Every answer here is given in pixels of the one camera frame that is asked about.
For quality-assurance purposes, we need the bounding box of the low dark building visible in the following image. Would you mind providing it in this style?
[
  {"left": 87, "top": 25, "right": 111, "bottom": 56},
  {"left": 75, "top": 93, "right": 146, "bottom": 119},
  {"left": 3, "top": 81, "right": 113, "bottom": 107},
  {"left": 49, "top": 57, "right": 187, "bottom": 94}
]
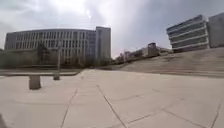
[{"left": 114, "top": 42, "right": 174, "bottom": 64}]

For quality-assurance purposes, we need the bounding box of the pale concrete slab plaza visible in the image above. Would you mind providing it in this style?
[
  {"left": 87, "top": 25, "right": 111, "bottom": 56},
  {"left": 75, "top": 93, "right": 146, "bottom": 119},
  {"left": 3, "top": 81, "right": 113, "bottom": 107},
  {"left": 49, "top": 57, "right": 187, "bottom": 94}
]
[{"left": 0, "top": 68, "right": 224, "bottom": 128}]

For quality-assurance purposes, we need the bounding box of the large curved grey building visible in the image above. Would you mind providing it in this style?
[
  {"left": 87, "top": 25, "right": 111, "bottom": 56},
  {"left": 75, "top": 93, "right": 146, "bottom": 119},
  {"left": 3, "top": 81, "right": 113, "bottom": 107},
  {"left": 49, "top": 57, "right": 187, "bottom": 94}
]
[{"left": 4, "top": 26, "right": 112, "bottom": 67}]

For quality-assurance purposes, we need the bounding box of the pole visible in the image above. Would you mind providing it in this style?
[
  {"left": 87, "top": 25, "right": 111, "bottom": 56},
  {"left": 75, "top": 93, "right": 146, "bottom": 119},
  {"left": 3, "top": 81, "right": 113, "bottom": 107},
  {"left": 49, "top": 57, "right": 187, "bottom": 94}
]
[{"left": 56, "top": 41, "right": 62, "bottom": 75}]

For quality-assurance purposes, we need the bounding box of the wide stepped concrete slope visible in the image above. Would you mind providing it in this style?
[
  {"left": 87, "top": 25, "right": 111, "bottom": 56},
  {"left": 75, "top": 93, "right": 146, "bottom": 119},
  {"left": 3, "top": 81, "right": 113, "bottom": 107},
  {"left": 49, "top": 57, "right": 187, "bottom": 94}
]
[{"left": 99, "top": 46, "right": 224, "bottom": 78}]

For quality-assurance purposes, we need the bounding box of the row of trees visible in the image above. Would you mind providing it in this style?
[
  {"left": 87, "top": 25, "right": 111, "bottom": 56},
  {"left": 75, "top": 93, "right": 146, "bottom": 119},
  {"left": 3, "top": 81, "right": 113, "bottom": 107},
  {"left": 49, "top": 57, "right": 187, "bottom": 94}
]
[{"left": 0, "top": 42, "right": 113, "bottom": 69}]

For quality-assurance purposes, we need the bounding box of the grass strip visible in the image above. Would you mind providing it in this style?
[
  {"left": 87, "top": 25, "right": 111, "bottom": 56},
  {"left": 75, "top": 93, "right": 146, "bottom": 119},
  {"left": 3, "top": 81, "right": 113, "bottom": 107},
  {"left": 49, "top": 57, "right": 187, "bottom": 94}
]
[{"left": 0, "top": 68, "right": 82, "bottom": 77}]

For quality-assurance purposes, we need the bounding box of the row of concrete bollards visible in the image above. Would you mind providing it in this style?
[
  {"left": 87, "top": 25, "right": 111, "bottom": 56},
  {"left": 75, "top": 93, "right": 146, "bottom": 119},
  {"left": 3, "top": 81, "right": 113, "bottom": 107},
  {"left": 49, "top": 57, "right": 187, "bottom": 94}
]
[{"left": 28, "top": 71, "right": 62, "bottom": 91}]

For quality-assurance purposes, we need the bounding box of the building with striped floors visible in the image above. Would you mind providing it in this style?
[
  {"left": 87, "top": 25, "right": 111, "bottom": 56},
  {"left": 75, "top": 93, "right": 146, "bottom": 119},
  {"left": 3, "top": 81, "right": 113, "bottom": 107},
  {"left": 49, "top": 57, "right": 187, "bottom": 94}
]
[{"left": 165, "top": 12, "right": 224, "bottom": 54}]

